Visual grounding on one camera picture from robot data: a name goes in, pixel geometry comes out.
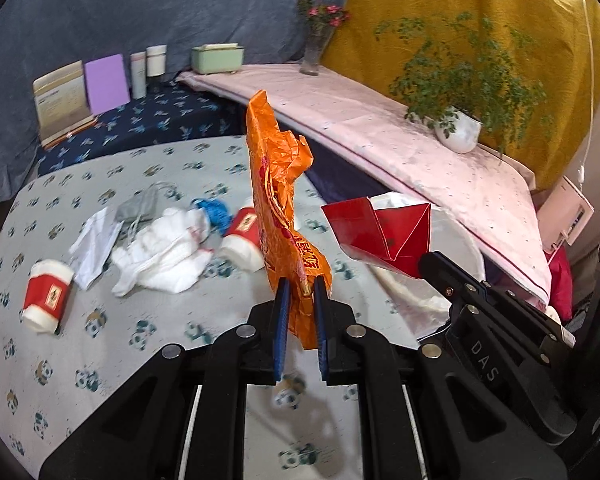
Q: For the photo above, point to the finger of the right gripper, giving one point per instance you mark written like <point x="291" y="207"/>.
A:
<point x="446" y="277"/>

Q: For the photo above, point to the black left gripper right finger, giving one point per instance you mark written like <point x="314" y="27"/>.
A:
<point x="332" y="318"/>

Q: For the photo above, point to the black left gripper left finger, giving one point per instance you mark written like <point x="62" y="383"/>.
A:
<point x="266" y="356"/>

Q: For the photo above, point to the red envelope packet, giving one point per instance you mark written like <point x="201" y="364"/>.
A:
<point x="393" y="238"/>

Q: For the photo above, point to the orange snack wrapper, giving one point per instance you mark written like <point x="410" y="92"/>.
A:
<point x="276" y="159"/>

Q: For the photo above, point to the right red paper cup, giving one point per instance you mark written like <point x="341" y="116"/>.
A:
<point x="241" y="242"/>

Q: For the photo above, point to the red paper cup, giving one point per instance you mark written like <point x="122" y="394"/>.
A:
<point x="241" y="242"/>
<point x="46" y="295"/>

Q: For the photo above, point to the white crumpled cloth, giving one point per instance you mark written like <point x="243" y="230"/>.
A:
<point x="168" y="255"/>

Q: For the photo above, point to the blue crumpled item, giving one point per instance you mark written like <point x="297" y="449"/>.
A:
<point x="217" y="212"/>

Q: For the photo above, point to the white power strip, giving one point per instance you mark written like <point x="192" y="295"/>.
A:
<point x="563" y="215"/>

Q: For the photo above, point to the pink cloth shelf cover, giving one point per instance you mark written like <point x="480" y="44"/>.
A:
<point x="487" y="196"/>

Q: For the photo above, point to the panda print tablecloth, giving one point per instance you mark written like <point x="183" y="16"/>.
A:
<point x="50" y="383"/>

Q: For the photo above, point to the green plant white pot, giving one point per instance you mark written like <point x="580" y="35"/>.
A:
<point x="466" y="64"/>

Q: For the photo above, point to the left red paper cup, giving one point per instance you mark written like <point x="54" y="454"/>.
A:
<point x="46" y="295"/>

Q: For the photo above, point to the navy floral cloth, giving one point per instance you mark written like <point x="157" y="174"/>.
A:
<point x="173" y="114"/>

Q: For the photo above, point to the mint green box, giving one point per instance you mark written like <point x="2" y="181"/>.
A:
<point x="217" y="58"/>

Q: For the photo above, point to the glass vase pink flowers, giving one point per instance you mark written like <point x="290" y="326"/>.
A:
<point x="322" y="19"/>

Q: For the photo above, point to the yellow backdrop cloth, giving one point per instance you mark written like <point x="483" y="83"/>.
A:
<point x="568" y="62"/>

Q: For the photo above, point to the purple card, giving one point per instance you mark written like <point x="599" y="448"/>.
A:
<point x="106" y="84"/>

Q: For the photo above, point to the white jar dark base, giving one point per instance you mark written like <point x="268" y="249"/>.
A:
<point x="155" y="66"/>

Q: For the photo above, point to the slim white bottle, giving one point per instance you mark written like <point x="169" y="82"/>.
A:
<point x="138" y="74"/>

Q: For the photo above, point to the beige open card box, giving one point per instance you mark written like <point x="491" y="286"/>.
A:
<point x="61" y="103"/>

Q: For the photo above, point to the blue grey backdrop cloth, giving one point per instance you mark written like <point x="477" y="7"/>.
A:
<point x="39" y="36"/>

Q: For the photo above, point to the grey drawstring pouch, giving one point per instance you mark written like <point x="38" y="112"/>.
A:
<point x="142" y="205"/>

